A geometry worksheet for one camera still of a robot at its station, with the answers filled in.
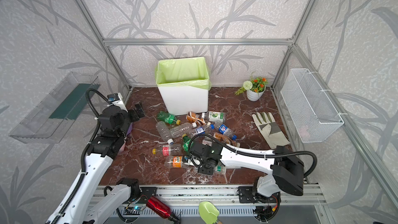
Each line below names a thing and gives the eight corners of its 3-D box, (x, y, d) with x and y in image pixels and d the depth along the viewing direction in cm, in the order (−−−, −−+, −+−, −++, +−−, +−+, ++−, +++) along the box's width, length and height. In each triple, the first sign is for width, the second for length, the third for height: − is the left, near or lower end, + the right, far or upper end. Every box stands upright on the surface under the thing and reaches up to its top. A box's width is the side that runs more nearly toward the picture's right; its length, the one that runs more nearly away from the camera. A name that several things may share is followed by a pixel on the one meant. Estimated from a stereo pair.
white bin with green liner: (166, 120, 104) (153, 88, 79) (167, 94, 119) (157, 60, 95) (210, 115, 106) (210, 82, 82) (205, 90, 122) (205, 56, 97)
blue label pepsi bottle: (209, 128, 97) (209, 125, 95) (214, 121, 101) (214, 118, 98) (235, 141, 92) (236, 138, 89) (239, 133, 95) (239, 131, 92)
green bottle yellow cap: (157, 120, 103) (155, 116, 100) (162, 114, 107) (160, 110, 103) (178, 128, 100) (177, 124, 96) (182, 121, 103) (181, 117, 99)
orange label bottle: (165, 168, 83) (163, 165, 79) (167, 157, 87) (165, 154, 83) (185, 168, 83) (184, 165, 79) (186, 157, 87) (185, 154, 83)
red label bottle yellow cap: (155, 161, 87) (152, 157, 82) (155, 151, 90) (152, 147, 85) (183, 155, 89) (182, 151, 84) (182, 145, 92) (181, 141, 88)
